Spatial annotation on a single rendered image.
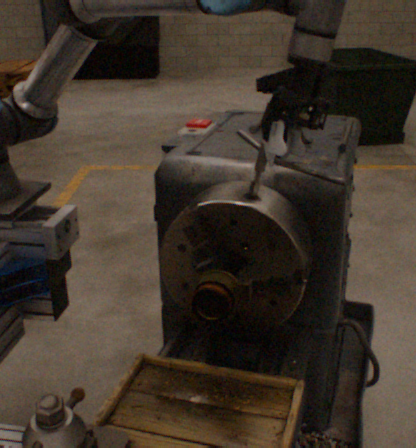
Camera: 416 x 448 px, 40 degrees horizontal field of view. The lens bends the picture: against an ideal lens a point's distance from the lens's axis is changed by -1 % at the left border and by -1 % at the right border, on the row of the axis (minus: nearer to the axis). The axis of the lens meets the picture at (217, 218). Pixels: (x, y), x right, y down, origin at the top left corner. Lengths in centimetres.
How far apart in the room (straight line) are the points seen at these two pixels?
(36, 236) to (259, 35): 994
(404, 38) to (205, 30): 369
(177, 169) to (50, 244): 35
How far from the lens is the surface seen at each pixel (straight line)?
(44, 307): 152
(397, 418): 254
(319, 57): 102
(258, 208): 114
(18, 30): 1188
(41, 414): 76
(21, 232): 144
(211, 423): 113
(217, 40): 1118
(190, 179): 133
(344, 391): 177
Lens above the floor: 166
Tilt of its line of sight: 23 degrees down
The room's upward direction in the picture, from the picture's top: 1 degrees counter-clockwise
